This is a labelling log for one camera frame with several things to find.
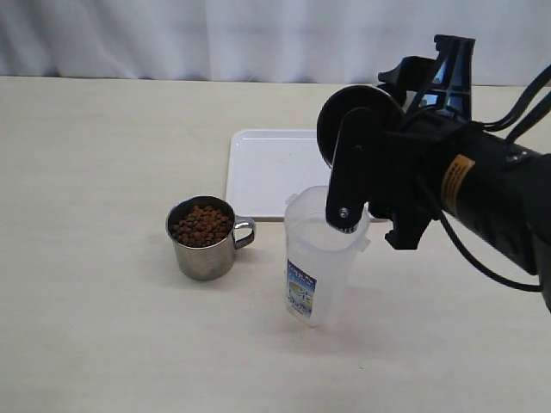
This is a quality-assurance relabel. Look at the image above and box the white curtain backdrop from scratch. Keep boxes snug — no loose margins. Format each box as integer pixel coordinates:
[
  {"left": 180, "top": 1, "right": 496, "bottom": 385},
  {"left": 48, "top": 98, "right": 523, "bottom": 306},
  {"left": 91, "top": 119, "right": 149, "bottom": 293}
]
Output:
[{"left": 1, "top": 1, "right": 550, "bottom": 85}]

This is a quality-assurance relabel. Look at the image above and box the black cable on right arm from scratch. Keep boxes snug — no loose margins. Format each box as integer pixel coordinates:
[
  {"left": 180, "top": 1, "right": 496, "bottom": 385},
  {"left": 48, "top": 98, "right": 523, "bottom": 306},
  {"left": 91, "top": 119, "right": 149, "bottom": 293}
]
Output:
[{"left": 404, "top": 62, "right": 551, "bottom": 293}]

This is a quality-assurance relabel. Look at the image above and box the steel mug with kibble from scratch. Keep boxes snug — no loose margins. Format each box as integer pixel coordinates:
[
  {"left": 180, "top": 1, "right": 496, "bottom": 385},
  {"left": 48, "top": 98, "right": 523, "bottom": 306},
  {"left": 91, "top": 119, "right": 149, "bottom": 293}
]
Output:
[
  {"left": 165, "top": 195, "right": 257, "bottom": 282},
  {"left": 316, "top": 84, "right": 406, "bottom": 169}
]

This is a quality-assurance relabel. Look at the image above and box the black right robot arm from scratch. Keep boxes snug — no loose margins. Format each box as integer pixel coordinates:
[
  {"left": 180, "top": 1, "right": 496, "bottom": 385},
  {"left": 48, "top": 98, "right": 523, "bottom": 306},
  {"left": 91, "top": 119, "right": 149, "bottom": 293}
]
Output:
[{"left": 317, "top": 34, "right": 550, "bottom": 300}]

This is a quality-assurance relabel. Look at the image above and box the white plastic tray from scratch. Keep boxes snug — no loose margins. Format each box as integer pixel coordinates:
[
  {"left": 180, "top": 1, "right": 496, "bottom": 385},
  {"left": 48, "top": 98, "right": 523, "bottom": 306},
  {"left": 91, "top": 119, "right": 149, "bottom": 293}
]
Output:
[{"left": 225, "top": 129, "right": 331, "bottom": 221}]

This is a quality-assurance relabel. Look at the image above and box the clear plastic pitcher with label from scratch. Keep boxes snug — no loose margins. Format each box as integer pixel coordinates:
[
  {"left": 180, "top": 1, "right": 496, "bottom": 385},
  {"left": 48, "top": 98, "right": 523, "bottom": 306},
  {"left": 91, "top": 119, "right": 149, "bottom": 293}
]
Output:
[{"left": 283, "top": 186, "right": 370, "bottom": 327}]

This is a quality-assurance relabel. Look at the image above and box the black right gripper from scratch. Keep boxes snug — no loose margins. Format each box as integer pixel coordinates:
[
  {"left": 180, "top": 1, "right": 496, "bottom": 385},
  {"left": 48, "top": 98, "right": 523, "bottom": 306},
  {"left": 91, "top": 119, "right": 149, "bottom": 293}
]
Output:
[{"left": 325, "top": 34, "right": 475, "bottom": 250}]

